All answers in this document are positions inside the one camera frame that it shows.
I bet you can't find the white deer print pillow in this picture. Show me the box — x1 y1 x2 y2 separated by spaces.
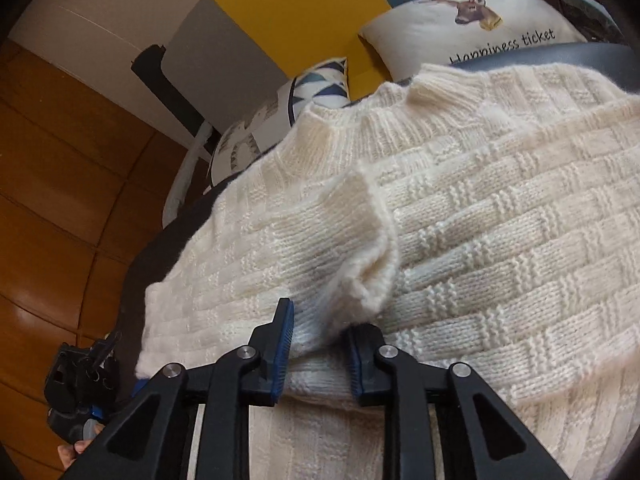
359 0 588 83

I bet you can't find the cream knit sweater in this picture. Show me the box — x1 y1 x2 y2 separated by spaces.
135 62 640 480

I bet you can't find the person's left hand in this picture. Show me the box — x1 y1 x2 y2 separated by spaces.
56 436 97 467

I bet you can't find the grey yellow blue sofa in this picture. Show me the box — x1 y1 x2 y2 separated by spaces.
162 0 631 226

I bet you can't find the geometric print pillow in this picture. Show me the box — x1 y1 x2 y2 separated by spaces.
207 57 351 188

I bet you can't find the black leather ottoman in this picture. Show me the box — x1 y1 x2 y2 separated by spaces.
117 42 640 361

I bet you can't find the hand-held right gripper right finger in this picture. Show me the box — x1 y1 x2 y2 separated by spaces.
342 324 571 480

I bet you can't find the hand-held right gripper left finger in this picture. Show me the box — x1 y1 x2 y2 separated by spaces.
60 297 296 480

